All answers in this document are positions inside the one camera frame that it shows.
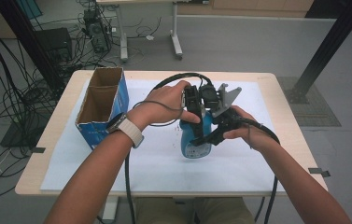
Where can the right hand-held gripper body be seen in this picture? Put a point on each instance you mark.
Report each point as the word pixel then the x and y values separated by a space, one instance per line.
pixel 228 119

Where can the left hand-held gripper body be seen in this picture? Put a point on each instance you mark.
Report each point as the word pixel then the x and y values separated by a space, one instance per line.
pixel 208 96

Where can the blue bottle with white cap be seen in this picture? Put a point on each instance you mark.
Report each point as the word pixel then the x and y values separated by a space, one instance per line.
pixel 195 151

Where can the person's right hand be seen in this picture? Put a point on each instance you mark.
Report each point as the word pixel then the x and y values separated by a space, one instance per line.
pixel 256 135

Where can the person's left hand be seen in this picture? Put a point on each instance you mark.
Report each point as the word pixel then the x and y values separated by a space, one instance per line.
pixel 161 105

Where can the white sheet mat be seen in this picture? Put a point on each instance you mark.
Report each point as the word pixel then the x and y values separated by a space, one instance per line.
pixel 164 174

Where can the wristwatch with white band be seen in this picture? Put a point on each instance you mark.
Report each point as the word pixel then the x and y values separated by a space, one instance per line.
pixel 130 130

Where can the white power adapter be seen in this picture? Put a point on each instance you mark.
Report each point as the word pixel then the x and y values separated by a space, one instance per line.
pixel 149 37

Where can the grey floor mat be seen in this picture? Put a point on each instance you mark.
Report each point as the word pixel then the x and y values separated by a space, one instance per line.
pixel 320 109

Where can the person's khaki trousers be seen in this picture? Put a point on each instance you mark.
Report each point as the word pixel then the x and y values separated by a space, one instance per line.
pixel 155 213

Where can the wooden cabinet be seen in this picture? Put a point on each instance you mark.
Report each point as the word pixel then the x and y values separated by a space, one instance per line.
pixel 257 7

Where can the black tape strip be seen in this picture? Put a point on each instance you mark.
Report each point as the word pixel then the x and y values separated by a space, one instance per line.
pixel 318 171
pixel 38 150

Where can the open blue cardboard box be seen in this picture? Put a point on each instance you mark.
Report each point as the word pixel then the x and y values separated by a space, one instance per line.
pixel 102 84

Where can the white table leg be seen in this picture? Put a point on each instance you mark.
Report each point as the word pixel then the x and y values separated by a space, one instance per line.
pixel 109 213

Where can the black computer tower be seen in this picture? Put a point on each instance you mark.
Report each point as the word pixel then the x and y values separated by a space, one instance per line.
pixel 97 34

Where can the black box on floor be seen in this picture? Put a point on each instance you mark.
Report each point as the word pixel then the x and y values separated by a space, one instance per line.
pixel 53 42

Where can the dark floor plate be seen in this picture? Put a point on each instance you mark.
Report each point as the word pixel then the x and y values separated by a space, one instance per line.
pixel 18 137

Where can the teal panel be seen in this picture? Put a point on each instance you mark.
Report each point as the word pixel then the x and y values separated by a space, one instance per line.
pixel 30 7

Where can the white desk frame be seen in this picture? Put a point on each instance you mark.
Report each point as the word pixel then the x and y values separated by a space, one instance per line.
pixel 176 34

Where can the black metal frame post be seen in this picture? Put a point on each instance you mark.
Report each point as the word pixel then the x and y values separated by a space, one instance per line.
pixel 329 43
pixel 24 34

